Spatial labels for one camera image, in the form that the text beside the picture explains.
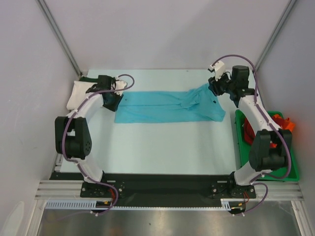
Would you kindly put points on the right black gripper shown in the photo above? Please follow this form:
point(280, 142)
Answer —
point(216, 86)

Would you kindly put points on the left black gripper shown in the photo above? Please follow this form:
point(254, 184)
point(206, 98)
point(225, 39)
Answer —
point(114, 107)

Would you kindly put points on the light blue t shirt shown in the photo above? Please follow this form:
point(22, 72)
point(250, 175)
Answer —
point(197, 104)

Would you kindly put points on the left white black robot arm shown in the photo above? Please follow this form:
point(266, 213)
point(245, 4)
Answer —
point(72, 135)

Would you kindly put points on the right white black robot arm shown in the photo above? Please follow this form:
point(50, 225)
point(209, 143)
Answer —
point(271, 145)

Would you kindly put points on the folded white t shirt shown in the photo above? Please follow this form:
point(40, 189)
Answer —
point(78, 94)

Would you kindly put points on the folded dark green t shirt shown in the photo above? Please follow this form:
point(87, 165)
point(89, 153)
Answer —
point(88, 80)

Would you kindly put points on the red t shirt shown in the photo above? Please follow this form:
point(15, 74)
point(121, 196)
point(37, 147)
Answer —
point(249, 134)

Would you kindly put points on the orange t shirt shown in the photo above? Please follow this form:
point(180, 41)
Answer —
point(284, 123)

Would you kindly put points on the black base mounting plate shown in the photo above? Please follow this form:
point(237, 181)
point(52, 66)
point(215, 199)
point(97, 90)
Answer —
point(157, 190)

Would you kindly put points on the green plastic tray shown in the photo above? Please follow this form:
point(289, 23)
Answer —
point(244, 149)

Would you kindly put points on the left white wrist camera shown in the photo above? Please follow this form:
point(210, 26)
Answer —
point(119, 87)

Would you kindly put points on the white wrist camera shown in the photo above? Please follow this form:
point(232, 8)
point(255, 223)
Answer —
point(119, 87)
point(218, 68)

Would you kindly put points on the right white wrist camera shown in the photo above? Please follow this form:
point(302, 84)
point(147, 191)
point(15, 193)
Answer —
point(218, 68)

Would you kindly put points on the grey slotted cable duct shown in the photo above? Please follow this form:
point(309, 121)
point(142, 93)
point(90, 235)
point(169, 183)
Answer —
point(100, 205)

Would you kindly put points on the right aluminium corner post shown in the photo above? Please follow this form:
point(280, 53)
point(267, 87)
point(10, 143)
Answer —
point(276, 32)

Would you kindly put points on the aluminium corner post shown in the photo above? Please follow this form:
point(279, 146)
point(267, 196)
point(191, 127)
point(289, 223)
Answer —
point(43, 6)
point(276, 32)

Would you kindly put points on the aluminium front frame rail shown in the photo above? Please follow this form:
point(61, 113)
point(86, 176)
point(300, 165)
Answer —
point(71, 189)

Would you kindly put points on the left aluminium corner post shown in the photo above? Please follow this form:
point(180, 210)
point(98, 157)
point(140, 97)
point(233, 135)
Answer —
point(43, 6)

